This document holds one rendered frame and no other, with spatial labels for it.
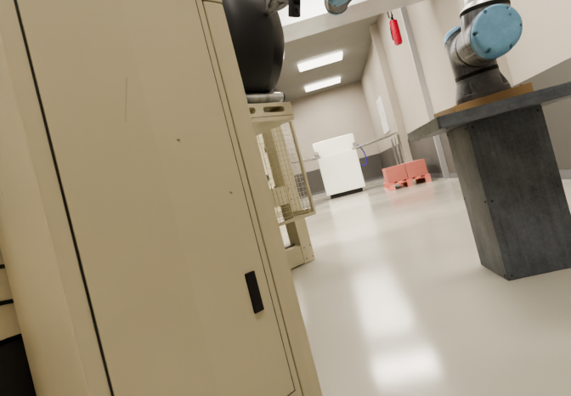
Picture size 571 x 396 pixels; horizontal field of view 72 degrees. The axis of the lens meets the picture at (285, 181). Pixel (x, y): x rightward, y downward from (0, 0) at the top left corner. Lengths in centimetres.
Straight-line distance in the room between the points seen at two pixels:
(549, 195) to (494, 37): 56
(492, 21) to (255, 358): 117
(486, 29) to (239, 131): 91
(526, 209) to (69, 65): 140
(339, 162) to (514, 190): 766
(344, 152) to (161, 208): 850
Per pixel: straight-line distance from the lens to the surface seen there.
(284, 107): 172
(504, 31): 145
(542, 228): 160
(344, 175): 906
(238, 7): 164
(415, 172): 718
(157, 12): 79
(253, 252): 75
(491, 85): 159
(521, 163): 156
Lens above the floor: 50
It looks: 1 degrees up
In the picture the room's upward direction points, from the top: 14 degrees counter-clockwise
